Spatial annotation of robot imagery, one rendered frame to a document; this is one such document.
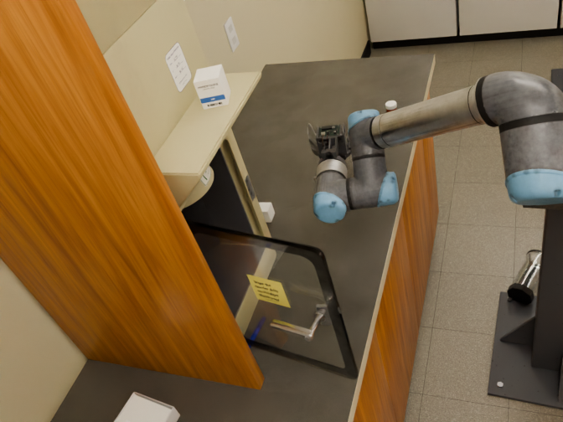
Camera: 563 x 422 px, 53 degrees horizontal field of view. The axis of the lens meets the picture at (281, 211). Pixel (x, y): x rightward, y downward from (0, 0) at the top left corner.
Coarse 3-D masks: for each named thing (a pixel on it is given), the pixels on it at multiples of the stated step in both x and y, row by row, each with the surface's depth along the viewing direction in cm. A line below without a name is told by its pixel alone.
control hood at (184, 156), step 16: (240, 80) 112; (256, 80) 112; (240, 96) 108; (192, 112) 108; (208, 112) 106; (224, 112) 105; (176, 128) 105; (192, 128) 103; (208, 128) 102; (224, 128) 101; (176, 144) 101; (192, 144) 100; (208, 144) 98; (160, 160) 98; (176, 160) 97; (192, 160) 96; (208, 160) 95; (176, 176) 95; (192, 176) 93; (176, 192) 98
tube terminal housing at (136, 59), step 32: (160, 0) 100; (128, 32) 92; (160, 32) 100; (192, 32) 110; (128, 64) 93; (160, 64) 101; (192, 64) 111; (128, 96) 93; (160, 96) 101; (192, 96) 111; (160, 128) 102; (192, 192) 113; (256, 224) 148
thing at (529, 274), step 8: (528, 256) 239; (536, 256) 236; (528, 264) 234; (536, 264) 233; (520, 272) 233; (528, 272) 231; (536, 272) 231; (520, 280) 229; (528, 280) 228; (536, 280) 229; (536, 288) 229
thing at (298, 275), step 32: (192, 224) 102; (224, 256) 105; (256, 256) 100; (288, 256) 95; (320, 256) 90; (224, 288) 115; (288, 288) 102; (320, 288) 97; (256, 320) 118; (288, 320) 111; (288, 352) 122; (320, 352) 114; (352, 352) 109
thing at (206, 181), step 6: (210, 168) 125; (204, 174) 121; (210, 174) 123; (204, 180) 121; (210, 180) 122; (198, 186) 119; (204, 186) 120; (210, 186) 122; (198, 192) 119; (204, 192) 120; (192, 198) 119; (198, 198) 119; (186, 204) 118
